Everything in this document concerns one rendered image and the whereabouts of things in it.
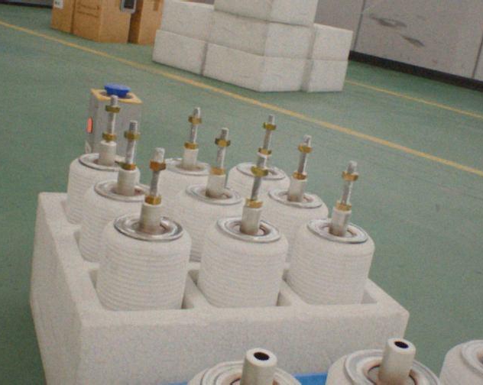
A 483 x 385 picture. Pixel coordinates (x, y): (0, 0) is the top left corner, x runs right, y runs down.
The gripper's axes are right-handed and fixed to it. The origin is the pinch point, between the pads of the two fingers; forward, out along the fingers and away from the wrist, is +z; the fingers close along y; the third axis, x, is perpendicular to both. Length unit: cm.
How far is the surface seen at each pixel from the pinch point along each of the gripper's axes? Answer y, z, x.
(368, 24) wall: 452, 5, -331
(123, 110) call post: -3.1, 16.6, -0.7
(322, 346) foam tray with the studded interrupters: -48, 33, -16
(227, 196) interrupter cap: -28.9, 21.5, -9.4
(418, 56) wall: 402, 24, -357
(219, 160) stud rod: -28.9, 16.8, -7.5
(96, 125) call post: -3.0, 19.4, 3.2
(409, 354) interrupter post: -71, 19, -7
